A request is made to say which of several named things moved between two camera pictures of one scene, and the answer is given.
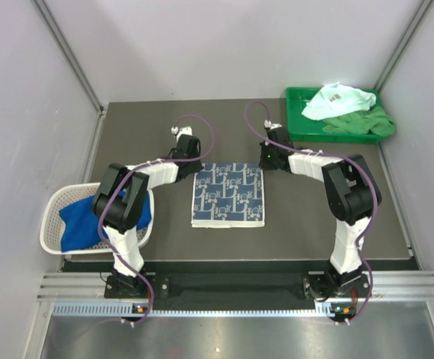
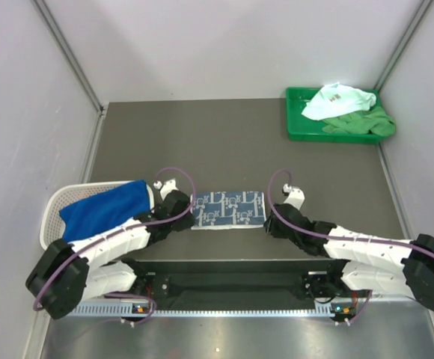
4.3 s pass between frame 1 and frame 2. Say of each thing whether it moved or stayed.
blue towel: stayed
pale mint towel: stayed
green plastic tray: stayed
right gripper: moved
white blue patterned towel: moved
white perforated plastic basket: stayed
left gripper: moved
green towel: stayed
